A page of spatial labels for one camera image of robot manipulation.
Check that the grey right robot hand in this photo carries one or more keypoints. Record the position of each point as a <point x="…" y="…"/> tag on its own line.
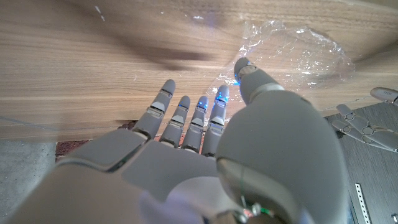
<point x="186" y="168"/>

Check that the dark grey door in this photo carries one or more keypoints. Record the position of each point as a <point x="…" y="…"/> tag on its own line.
<point x="373" y="174"/>

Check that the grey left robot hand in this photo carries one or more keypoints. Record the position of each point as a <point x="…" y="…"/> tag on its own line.
<point x="379" y="137"/>

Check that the white perforated strip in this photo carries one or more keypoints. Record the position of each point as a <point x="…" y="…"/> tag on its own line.
<point x="362" y="202"/>

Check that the clear plastic wrap sheet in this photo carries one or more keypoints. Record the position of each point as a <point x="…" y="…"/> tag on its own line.
<point x="295" y="56"/>

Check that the small metal door fitting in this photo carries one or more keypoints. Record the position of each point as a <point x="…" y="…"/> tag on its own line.
<point x="395" y="217"/>

